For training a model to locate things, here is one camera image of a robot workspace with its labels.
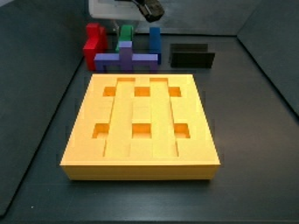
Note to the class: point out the red cross-shaped block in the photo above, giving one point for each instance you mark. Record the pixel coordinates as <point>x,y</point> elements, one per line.
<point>97,43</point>

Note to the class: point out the blue long bar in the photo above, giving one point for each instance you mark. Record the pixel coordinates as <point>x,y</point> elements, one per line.
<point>156,42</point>

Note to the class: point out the yellow slotted board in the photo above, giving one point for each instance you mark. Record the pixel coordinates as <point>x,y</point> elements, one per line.
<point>141,130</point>

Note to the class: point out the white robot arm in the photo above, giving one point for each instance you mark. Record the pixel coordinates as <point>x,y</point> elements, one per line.
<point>116,9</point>

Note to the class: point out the black angle bracket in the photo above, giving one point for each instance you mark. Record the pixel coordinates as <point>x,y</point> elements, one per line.
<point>192,56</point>

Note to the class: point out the green long bar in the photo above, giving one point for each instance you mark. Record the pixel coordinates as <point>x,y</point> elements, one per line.
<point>126,36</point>

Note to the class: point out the purple cross-shaped block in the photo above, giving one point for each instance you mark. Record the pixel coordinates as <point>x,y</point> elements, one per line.
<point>126,59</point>

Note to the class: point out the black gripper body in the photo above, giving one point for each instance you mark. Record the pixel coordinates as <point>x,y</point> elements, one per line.
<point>152,9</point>

